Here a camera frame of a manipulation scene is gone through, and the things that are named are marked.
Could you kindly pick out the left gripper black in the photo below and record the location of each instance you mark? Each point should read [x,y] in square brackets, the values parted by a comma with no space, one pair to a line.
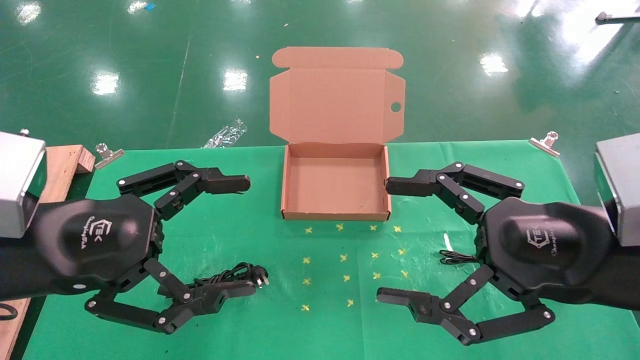
[90,240]

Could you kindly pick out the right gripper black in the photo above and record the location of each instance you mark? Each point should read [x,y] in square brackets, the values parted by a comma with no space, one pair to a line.
[545,245]

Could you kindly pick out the open brown cardboard box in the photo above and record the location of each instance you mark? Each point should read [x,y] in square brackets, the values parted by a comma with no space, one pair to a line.
[335,100]

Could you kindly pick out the small white scrap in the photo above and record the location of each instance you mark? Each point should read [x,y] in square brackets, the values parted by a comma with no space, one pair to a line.
[448,242]

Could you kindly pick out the green table cloth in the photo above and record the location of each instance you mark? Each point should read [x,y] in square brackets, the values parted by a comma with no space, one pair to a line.
[280,305]

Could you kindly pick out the clear plastic wrapper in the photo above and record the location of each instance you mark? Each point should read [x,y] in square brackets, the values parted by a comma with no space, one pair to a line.
[226,135]

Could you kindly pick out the metal binder clip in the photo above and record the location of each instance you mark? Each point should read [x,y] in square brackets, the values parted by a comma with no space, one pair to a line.
[107,156]
[546,143]

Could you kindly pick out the wooden board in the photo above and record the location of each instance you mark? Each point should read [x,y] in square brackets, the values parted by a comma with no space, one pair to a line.
[65,167]

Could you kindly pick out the small blue scrap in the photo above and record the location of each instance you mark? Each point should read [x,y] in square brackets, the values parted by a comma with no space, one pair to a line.
[150,6]

